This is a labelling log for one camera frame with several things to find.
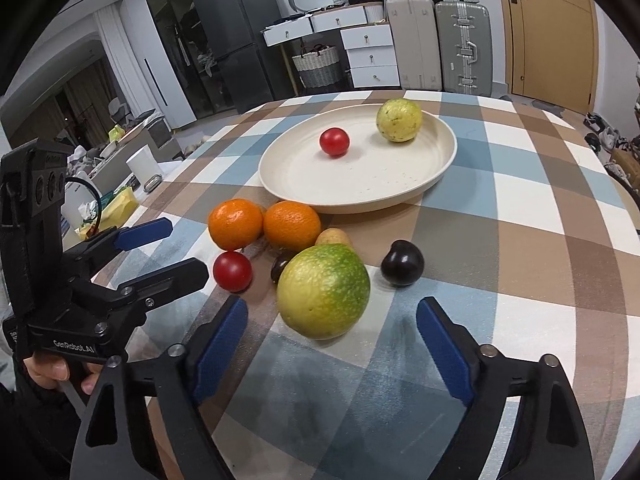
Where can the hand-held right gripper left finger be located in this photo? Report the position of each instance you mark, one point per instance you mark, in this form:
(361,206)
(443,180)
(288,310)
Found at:
(222,350)

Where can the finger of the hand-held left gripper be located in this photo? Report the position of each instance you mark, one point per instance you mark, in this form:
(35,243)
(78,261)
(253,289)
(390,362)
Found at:
(145,232)
(165,277)

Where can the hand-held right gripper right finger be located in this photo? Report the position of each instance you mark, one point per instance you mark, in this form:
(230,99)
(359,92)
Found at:
(442,350)

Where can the red tomato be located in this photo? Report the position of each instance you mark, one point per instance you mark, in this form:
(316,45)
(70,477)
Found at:
(232,271)
(334,141)

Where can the orange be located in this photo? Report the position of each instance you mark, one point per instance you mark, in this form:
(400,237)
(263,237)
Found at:
(291,225)
(235,224)

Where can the dark purple plum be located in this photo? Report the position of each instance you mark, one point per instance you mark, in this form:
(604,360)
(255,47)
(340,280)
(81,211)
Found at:
(402,262)
(279,267)

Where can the large green-yellow citrus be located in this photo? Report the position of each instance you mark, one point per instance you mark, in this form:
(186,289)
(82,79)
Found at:
(322,291)

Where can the small tan round fruit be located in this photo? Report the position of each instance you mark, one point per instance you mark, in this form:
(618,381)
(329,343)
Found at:
(334,236)

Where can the cream round plate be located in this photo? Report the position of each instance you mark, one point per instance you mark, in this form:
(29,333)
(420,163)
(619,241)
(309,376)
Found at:
(350,180)

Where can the person's left hand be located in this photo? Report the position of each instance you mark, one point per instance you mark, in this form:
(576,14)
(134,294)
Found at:
(47,370)

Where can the white cylindrical bin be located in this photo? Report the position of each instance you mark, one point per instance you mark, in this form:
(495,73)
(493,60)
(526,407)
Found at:
(142,167)

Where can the checked tablecloth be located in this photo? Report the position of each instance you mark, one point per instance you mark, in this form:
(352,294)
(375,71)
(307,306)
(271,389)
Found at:
(525,260)

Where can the white glass-door cabinet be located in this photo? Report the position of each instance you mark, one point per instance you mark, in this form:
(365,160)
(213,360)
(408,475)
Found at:
(145,60)

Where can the black refrigerator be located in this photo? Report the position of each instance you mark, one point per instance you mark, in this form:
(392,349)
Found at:
(235,25)

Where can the yellow-green guava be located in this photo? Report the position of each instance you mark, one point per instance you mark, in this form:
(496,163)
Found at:
(398,120)

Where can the woven wicker basket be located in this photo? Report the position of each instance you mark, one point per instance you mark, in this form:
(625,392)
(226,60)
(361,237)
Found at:
(317,67)

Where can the white desk with drawers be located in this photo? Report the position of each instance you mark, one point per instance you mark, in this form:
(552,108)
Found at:
(370,55)

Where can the silver suitcase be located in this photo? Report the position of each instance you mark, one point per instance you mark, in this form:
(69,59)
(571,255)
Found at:
(462,50)

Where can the beige suitcase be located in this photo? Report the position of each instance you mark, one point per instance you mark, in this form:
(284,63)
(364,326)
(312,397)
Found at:
(412,45)

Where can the wooden door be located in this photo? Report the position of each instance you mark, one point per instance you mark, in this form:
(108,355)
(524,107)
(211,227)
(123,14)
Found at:
(550,35)

